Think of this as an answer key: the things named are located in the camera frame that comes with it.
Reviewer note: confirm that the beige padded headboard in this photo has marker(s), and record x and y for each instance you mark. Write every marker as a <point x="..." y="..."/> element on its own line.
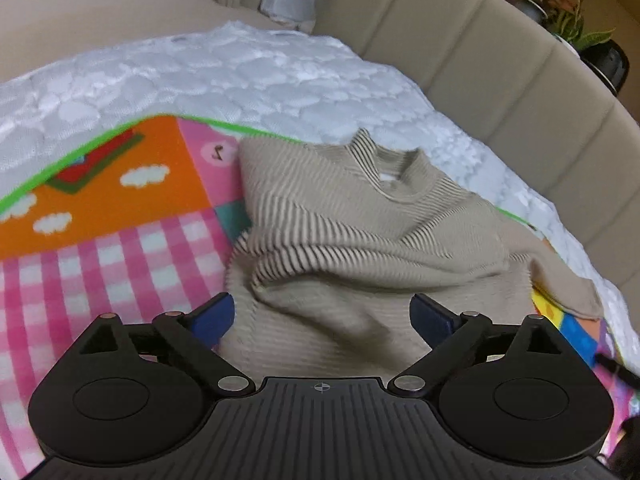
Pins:
<point x="480" y="55"/>

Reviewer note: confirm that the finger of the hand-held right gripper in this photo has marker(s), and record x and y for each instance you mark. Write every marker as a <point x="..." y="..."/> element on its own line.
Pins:
<point x="616" y="367"/>

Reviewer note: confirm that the colourful printed blanket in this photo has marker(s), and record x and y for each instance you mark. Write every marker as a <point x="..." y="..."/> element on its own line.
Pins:
<point x="120" y="240"/>

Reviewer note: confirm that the beige striped knit sweater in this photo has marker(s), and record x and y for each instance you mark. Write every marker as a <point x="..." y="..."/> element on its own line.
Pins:
<point x="360" y="240"/>

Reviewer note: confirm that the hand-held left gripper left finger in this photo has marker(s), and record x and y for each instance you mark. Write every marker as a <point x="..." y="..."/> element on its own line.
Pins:
<point x="216" y="316"/>

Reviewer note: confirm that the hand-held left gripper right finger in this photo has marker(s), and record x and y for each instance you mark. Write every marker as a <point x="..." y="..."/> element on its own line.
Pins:
<point x="429" y="319"/>

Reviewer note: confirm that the white quilted mattress cover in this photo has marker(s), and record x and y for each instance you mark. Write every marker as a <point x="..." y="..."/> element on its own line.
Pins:
<point x="240" y="80"/>

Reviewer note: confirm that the black round pot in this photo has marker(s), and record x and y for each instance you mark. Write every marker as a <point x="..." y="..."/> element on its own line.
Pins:
<point x="607" y="65"/>

